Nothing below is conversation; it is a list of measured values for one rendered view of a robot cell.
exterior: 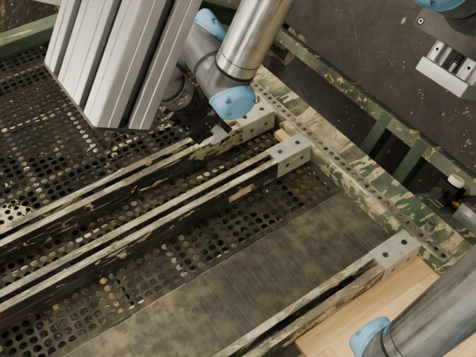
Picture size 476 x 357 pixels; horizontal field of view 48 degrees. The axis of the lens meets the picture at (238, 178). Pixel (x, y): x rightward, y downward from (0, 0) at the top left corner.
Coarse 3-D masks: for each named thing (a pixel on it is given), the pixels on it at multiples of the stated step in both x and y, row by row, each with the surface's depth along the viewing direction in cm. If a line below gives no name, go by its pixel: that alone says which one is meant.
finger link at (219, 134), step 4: (216, 124) 121; (212, 128) 121; (216, 128) 122; (220, 128) 123; (216, 132) 123; (220, 132) 124; (224, 132) 124; (212, 136) 123; (216, 136) 124; (220, 136) 125; (224, 136) 125; (212, 140) 124; (216, 140) 125; (212, 144) 125
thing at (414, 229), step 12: (252, 84) 181; (264, 96) 177; (276, 108) 173; (288, 120) 170; (312, 132) 166; (324, 144) 162; (336, 156) 159; (348, 168) 156; (384, 204) 147; (396, 216) 144; (408, 228) 142; (420, 228) 142; (420, 240) 139; (432, 240) 139; (432, 252) 137; (444, 252) 137
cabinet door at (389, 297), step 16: (416, 256) 140; (400, 272) 138; (416, 272) 138; (432, 272) 137; (384, 288) 135; (400, 288) 135; (416, 288) 135; (352, 304) 132; (368, 304) 132; (384, 304) 132; (400, 304) 132; (336, 320) 129; (352, 320) 129; (368, 320) 129; (304, 336) 127; (320, 336) 127; (336, 336) 127; (304, 352) 124; (320, 352) 124; (336, 352) 125; (352, 352) 125; (464, 352) 124
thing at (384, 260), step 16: (400, 240) 137; (368, 256) 135; (384, 256) 134; (400, 256) 134; (352, 272) 132; (368, 272) 132; (384, 272) 133; (320, 288) 129; (336, 288) 132; (352, 288) 129; (368, 288) 134; (304, 304) 127; (320, 304) 126; (336, 304) 127; (272, 320) 124; (288, 320) 125; (304, 320) 124; (320, 320) 128; (256, 336) 122; (272, 336) 122; (288, 336) 122; (224, 352) 119; (240, 352) 122; (256, 352) 119; (272, 352) 122
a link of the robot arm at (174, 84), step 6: (174, 72) 101; (180, 72) 102; (174, 78) 102; (180, 78) 105; (168, 84) 103; (174, 84) 104; (180, 84) 105; (168, 90) 104; (174, 90) 105; (180, 90) 106; (168, 96) 105; (174, 96) 106
